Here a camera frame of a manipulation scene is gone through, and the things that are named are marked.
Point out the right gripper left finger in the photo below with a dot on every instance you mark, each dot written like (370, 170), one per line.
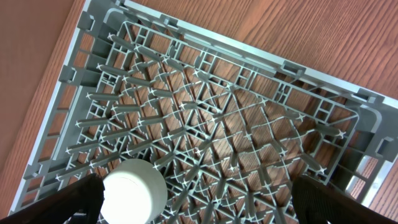
(79, 202)

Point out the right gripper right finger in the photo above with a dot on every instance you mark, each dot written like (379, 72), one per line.
(315, 203)

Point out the white small bowl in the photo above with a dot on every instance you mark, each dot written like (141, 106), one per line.
(134, 192)

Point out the grey plastic dishwasher rack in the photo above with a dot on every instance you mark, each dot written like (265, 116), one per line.
(229, 126)

